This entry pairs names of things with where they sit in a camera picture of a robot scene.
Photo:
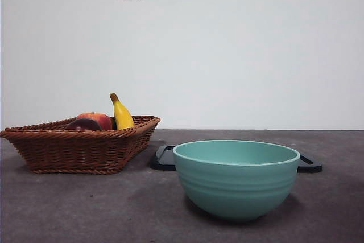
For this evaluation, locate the red orange peach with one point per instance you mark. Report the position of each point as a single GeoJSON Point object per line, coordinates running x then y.
{"type": "Point", "coordinates": [103, 120]}

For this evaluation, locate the brown wicker basket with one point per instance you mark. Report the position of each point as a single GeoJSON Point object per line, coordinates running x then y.
{"type": "Point", "coordinates": [71, 152]}

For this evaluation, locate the teal ribbed bowl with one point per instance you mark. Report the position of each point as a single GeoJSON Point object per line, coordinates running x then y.
{"type": "Point", "coordinates": [237, 186]}

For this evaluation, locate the dark purple plum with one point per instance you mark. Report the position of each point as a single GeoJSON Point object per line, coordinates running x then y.
{"type": "Point", "coordinates": [83, 125]}

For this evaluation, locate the yellow banana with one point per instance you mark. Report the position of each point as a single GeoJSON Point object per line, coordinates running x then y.
{"type": "Point", "coordinates": [123, 115]}

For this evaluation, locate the black rectangular tray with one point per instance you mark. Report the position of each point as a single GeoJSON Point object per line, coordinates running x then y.
{"type": "Point", "coordinates": [162, 163]}

